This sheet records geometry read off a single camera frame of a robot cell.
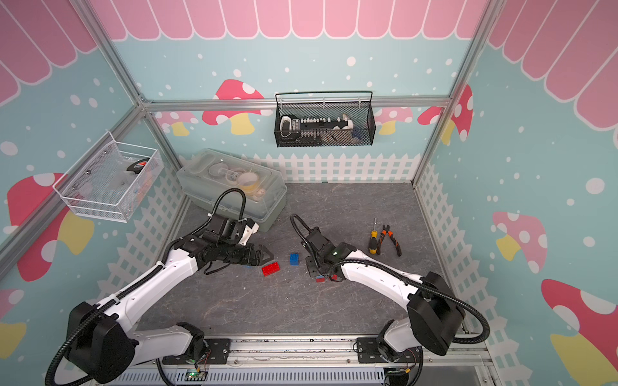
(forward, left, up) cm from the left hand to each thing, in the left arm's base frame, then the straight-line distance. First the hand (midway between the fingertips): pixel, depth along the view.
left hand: (262, 260), depth 80 cm
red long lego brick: (+2, -1, -11) cm, 12 cm away
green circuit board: (-31, +18, -14) cm, 38 cm away
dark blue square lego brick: (+8, -9, -15) cm, 19 cm away
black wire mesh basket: (+54, -35, +22) cm, 68 cm away
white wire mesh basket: (+15, +51, +19) cm, 56 cm away
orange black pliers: (+22, -48, -13) cm, 54 cm away
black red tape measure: (+23, +41, +21) cm, 51 cm away
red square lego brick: (-1, -20, -13) cm, 24 cm away
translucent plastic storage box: (+33, +27, +7) cm, 44 cm away
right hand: (+2, -18, -5) cm, 18 cm away
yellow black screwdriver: (+17, -42, -13) cm, 47 cm away
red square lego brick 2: (-12, -23, +17) cm, 31 cm away
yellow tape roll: (+32, +10, +5) cm, 34 cm away
